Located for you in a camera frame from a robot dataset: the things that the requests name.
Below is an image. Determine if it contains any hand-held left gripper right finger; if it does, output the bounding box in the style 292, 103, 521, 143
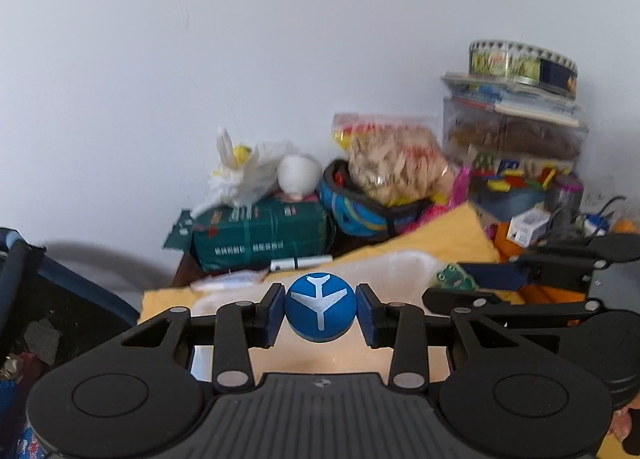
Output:
355, 283, 524, 393

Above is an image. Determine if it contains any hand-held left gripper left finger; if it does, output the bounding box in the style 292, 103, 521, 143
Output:
120, 283, 286, 393

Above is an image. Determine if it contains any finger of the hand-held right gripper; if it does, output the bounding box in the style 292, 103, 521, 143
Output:
422, 286, 601, 328
457, 241, 601, 291

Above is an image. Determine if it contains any blue ball with white airplane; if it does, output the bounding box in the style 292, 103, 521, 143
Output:
284, 270, 358, 343

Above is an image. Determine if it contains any white plastic bin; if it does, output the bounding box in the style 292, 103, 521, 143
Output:
190, 250, 453, 385

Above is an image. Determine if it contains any green frog toy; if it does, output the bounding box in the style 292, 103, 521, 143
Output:
434, 263, 478, 292

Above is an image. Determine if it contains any orange box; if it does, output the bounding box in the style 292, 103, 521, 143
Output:
492, 222, 591, 305

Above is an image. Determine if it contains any yellow quilt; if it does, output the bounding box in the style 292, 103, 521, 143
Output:
137, 202, 640, 459

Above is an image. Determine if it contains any small white box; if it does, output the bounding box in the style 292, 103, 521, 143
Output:
506, 209, 551, 246

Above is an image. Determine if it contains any clear plastic packet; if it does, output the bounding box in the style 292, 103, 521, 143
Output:
192, 269, 269, 293

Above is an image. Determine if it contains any grey tub of toy blocks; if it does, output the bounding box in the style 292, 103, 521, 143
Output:
467, 149, 576, 222

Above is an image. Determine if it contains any green tissue package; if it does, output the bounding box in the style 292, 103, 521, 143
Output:
164, 195, 336, 272

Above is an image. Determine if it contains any pink plastic wrapper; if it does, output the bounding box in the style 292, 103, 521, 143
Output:
452, 164, 472, 205

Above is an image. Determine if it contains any blue striped helmet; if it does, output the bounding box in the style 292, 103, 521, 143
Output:
318, 159, 451, 240

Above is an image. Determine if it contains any grey cylinder with pink rim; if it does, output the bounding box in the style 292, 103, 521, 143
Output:
545, 174, 584, 230

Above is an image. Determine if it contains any white plastic bag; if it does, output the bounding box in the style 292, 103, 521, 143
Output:
192, 126, 296, 217

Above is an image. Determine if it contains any clear plastic box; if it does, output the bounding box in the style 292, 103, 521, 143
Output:
442, 96, 588, 162

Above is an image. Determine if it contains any white round shell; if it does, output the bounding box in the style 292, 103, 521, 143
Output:
277, 153, 323, 200

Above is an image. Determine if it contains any clear bag of crackers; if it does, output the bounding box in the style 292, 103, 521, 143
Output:
332, 112, 463, 206

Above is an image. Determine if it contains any stack of books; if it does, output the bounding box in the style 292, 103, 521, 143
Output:
441, 72, 588, 127

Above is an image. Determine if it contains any dark blue fabric bin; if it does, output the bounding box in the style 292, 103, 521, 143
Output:
0, 226, 141, 459

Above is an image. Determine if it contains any round printed tin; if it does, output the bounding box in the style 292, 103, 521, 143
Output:
468, 39, 579, 100

